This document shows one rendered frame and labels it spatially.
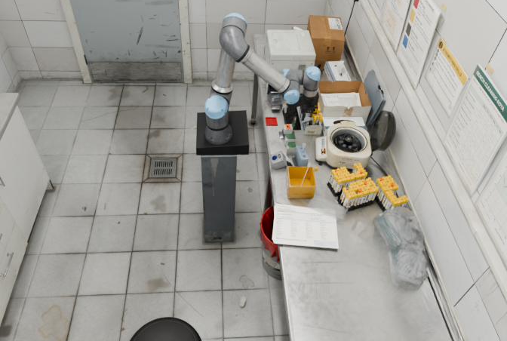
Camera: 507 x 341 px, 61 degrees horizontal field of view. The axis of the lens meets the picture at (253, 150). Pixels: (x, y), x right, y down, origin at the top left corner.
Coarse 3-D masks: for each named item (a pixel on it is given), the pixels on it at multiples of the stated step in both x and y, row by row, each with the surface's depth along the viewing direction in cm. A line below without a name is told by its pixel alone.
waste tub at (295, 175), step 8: (288, 168) 222; (296, 168) 222; (304, 168) 222; (312, 168) 221; (288, 176) 216; (296, 176) 226; (312, 176) 220; (288, 184) 216; (296, 184) 225; (304, 184) 225; (312, 184) 220; (288, 192) 216; (296, 192) 216; (304, 192) 216; (312, 192) 216
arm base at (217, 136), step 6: (228, 126) 232; (204, 132) 237; (210, 132) 231; (216, 132) 229; (222, 132) 230; (228, 132) 234; (210, 138) 234; (216, 138) 231; (222, 138) 232; (228, 138) 234; (216, 144) 234
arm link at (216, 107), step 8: (216, 96) 225; (208, 104) 222; (216, 104) 222; (224, 104) 222; (208, 112) 221; (216, 112) 220; (224, 112) 222; (208, 120) 225; (216, 120) 223; (224, 120) 226; (216, 128) 227
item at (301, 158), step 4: (300, 148) 231; (304, 148) 231; (296, 152) 234; (300, 152) 228; (304, 152) 228; (296, 156) 235; (300, 156) 226; (304, 156) 227; (296, 160) 235; (300, 160) 226; (304, 160) 226; (308, 160) 226; (296, 164) 234; (300, 164) 228; (304, 164) 228
